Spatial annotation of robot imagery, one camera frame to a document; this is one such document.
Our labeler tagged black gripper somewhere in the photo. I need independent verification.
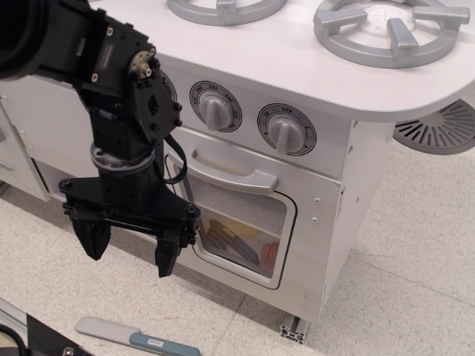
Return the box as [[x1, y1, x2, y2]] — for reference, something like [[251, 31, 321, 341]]
[[59, 163, 200, 277]]

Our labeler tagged white oven door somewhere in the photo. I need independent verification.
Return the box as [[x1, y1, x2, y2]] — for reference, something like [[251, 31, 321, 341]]
[[166, 129, 340, 323]]

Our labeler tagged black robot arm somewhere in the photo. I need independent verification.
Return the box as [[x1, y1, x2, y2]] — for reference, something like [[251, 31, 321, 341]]
[[1, 1, 200, 277]]

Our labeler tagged grey left oven knob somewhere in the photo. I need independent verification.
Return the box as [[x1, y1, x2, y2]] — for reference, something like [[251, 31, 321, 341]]
[[160, 70, 177, 102]]

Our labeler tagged grey oven knob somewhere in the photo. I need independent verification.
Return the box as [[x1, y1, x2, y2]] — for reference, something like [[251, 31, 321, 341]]
[[257, 103, 317, 156], [189, 81, 243, 133], [160, 70, 177, 102]]

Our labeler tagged grey middle oven knob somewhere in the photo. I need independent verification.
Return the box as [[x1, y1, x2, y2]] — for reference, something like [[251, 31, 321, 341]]
[[189, 81, 243, 133]]

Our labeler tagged grey right oven knob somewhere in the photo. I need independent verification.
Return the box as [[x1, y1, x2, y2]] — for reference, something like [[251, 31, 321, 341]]
[[257, 103, 317, 156]]

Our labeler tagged yellow toy food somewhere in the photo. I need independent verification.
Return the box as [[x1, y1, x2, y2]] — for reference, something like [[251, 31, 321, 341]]
[[209, 220, 258, 238]]

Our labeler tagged red toy food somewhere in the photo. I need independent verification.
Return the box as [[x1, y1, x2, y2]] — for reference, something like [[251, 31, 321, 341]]
[[261, 243, 279, 269]]

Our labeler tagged aluminium extrusion foot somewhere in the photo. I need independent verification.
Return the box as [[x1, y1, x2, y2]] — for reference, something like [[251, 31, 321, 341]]
[[281, 313, 311, 344]]

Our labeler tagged white toy kitchen stove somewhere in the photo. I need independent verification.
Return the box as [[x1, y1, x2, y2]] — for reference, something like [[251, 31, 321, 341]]
[[1, 1, 474, 323]]

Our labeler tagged grey left burner grate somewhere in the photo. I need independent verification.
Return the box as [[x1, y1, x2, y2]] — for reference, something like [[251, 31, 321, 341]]
[[167, 0, 286, 26]]

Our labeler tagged grey burner grate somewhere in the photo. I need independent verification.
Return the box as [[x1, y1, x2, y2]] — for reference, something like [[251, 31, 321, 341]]
[[167, 0, 286, 26], [313, 1, 471, 69]]

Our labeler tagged grey right burner grate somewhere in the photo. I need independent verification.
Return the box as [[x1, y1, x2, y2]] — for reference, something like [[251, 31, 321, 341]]
[[313, 1, 471, 69]]

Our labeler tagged grey slotted round disc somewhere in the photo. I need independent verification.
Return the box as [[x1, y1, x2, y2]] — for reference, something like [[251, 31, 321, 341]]
[[393, 99, 474, 155]]

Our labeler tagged toy knife blue handle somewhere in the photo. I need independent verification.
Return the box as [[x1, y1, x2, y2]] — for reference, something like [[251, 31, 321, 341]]
[[75, 316, 200, 356]]

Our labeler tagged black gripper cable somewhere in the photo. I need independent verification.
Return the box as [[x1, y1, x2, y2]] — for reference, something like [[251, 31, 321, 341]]
[[163, 134, 189, 185]]

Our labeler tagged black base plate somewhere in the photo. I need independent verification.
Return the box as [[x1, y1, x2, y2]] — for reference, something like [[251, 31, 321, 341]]
[[0, 313, 94, 356]]

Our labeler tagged aluminium rail bottom left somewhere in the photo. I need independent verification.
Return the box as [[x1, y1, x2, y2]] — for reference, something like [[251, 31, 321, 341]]
[[0, 298, 27, 339]]

